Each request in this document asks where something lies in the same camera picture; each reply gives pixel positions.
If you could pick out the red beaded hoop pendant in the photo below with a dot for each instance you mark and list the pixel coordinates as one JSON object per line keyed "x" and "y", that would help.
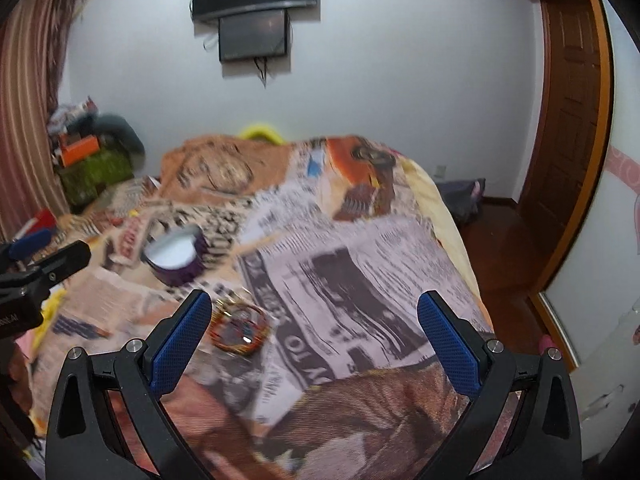
{"x": 238, "y": 325}

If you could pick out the brown wooden door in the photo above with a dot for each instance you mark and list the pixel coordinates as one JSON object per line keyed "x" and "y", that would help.
{"x": 574, "y": 123}

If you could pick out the green patterned cloth pile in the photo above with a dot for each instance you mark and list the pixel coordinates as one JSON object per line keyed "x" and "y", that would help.
{"x": 84, "y": 181}

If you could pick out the striped red beige curtain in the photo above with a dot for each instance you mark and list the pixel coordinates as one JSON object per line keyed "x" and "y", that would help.
{"x": 33, "y": 49}

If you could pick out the pink slipper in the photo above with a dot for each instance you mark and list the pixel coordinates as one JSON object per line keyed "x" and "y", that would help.
{"x": 545, "y": 343}

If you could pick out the newspaper print bed blanket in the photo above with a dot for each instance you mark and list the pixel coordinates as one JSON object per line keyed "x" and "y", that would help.
{"x": 336, "y": 239}

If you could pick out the dark bag on floor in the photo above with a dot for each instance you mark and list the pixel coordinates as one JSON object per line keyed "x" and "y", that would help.
{"x": 462, "y": 198}

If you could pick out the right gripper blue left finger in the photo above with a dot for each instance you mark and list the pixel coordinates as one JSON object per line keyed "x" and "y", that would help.
{"x": 84, "y": 438}

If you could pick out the small dark wall screen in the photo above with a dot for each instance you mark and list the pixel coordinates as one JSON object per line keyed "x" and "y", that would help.
{"x": 259, "y": 34}

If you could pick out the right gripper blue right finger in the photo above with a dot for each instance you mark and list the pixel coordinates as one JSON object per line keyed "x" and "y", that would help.
{"x": 543, "y": 438}

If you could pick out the yellow object behind bed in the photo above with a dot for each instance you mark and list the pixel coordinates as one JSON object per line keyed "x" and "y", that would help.
{"x": 262, "y": 132}

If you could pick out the white wall socket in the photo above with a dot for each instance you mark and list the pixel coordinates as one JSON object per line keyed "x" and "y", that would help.
{"x": 440, "y": 172}

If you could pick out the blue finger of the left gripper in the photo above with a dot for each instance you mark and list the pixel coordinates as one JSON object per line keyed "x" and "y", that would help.
{"x": 28, "y": 245}
{"x": 63, "y": 263}

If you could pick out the red book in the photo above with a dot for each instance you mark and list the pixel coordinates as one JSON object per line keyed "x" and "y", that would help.
{"x": 43, "y": 219}

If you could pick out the orange box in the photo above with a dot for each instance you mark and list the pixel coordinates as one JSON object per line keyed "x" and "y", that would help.
{"x": 72, "y": 152}

